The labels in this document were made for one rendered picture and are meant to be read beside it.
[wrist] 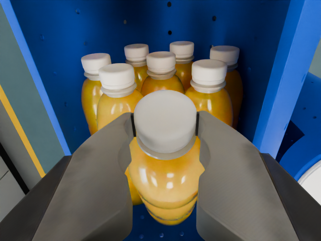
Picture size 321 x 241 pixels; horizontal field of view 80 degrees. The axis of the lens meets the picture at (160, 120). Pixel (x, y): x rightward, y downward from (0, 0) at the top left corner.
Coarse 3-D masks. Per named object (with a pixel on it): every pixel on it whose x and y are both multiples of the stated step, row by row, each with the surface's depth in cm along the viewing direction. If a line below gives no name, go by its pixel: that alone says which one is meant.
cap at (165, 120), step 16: (160, 96) 12; (176, 96) 12; (144, 112) 12; (160, 112) 12; (176, 112) 12; (192, 112) 11; (144, 128) 11; (160, 128) 11; (176, 128) 11; (192, 128) 11; (144, 144) 12; (160, 144) 11; (176, 144) 11
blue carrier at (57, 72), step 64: (0, 0) 17; (64, 0) 25; (128, 0) 30; (192, 0) 30; (256, 0) 24; (320, 0) 10; (64, 64) 26; (256, 64) 27; (64, 128) 26; (256, 128) 14
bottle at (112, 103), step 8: (104, 88) 22; (128, 88) 22; (104, 96) 22; (112, 96) 22; (120, 96) 22; (128, 96) 22; (136, 96) 22; (104, 104) 22; (112, 104) 21; (120, 104) 21; (128, 104) 22; (136, 104) 22; (96, 112) 23; (104, 112) 22; (112, 112) 21; (120, 112) 21; (96, 120) 24; (104, 120) 22; (112, 120) 22; (128, 176) 26; (136, 192) 28; (136, 200) 29
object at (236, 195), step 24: (216, 120) 10; (216, 144) 9; (240, 144) 9; (216, 168) 7; (240, 168) 7; (264, 168) 7; (216, 192) 7; (240, 192) 6; (264, 192) 6; (216, 216) 6; (240, 216) 6; (264, 216) 6; (216, 240) 6; (240, 240) 5; (264, 240) 5; (288, 240) 5
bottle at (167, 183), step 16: (192, 144) 13; (144, 160) 13; (160, 160) 13; (176, 160) 13; (192, 160) 13; (144, 176) 14; (160, 176) 13; (176, 176) 13; (192, 176) 14; (144, 192) 15; (160, 192) 14; (176, 192) 14; (192, 192) 15; (160, 208) 18; (176, 208) 18; (192, 208) 22; (176, 224) 25
